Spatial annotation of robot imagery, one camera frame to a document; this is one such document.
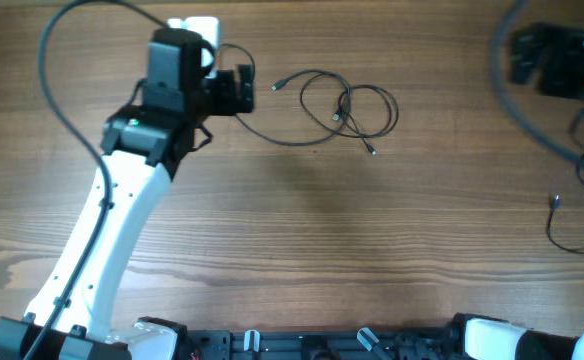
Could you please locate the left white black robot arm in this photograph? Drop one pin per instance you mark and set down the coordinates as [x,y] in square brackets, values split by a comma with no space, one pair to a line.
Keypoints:
[143,144]

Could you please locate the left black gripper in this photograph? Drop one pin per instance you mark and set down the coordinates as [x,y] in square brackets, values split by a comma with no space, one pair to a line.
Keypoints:
[227,92]

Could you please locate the black mounting rail base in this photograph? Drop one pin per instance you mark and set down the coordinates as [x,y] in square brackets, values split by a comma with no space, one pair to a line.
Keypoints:
[365,343]

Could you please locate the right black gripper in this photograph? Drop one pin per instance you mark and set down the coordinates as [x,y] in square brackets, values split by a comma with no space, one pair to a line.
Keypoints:
[530,57]

